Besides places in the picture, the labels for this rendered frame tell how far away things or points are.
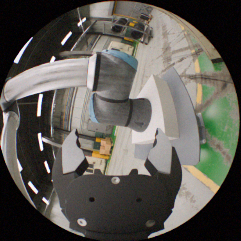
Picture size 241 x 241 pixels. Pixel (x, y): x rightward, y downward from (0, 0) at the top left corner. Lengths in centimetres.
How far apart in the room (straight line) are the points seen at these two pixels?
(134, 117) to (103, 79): 20
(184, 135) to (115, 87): 31
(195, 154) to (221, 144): 61
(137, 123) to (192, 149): 26
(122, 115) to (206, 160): 87
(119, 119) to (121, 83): 15
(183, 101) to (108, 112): 32
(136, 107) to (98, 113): 16
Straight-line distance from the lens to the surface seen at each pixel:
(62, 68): 28
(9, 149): 34
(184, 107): 36
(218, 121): 91
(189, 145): 32
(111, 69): 25
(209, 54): 108
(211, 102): 97
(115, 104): 29
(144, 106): 35
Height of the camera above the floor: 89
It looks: 12 degrees down
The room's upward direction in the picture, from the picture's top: 78 degrees counter-clockwise
